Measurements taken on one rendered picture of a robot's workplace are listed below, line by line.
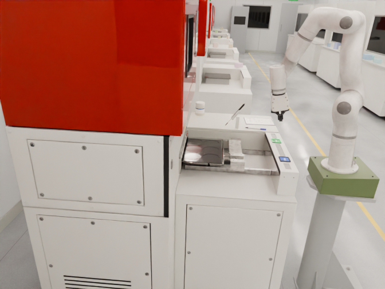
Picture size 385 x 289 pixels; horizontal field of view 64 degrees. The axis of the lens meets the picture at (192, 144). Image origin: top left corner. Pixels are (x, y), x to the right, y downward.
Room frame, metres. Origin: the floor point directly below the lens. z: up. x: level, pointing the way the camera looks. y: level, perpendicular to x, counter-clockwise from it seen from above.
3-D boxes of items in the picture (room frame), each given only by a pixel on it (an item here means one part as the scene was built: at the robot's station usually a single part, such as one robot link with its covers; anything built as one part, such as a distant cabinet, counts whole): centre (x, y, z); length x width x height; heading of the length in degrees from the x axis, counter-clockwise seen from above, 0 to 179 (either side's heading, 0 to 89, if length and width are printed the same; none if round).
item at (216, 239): (1.81, -0.27, 0.41); 0.97 x 0.64 x 0.82; 177
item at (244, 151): (1.88, -0.23, 0.84); 0.50 x 0.02 x 0.03; 87
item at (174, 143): (1.56, 0.08, 1.02); 0.82 x 0.03 x 0.40; 177
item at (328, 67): (8.21, -4.00, 1.00); 1.80 x 1.08 x 2.00; 177
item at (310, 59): (10.41, -4.13, 1.00); 1.80 x 1.08 x 2.00; 177
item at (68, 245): (1.58, 0.42, 0.41); 0.82 x 0.71 x 0.82; 177
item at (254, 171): (1.61, -0.21, 0.84); 0.50 x 0.02 x 0.03; 87
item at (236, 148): (1.75, -0.28, 0.87); 0.36 x 0.08 x 0.03; 177
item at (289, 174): (1.65, -0.52, 0.89); 0.55 x 0.09 x 0.14; 177
